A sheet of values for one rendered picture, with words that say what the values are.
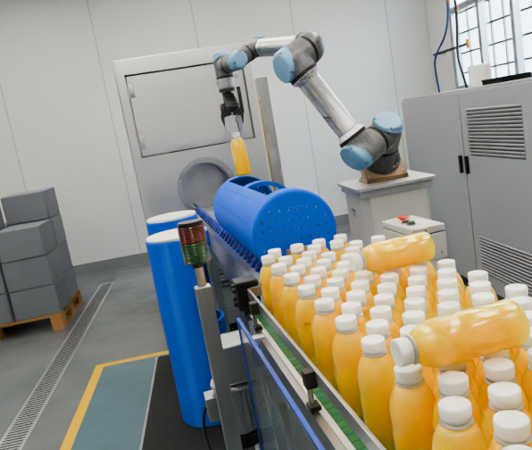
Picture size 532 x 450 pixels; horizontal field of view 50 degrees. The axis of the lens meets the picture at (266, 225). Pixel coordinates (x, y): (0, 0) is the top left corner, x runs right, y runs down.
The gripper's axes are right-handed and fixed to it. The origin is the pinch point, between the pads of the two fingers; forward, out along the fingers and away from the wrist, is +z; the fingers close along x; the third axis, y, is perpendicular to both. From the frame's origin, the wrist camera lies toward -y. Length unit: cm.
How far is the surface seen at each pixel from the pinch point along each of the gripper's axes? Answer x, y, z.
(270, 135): -32, 67, 4
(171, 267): 39, -7, 52
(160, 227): 39, 56, 42
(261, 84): -32, 66, -24
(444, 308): -1, -165, 35
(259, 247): 13, -77, 36
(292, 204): -1, -76, 25
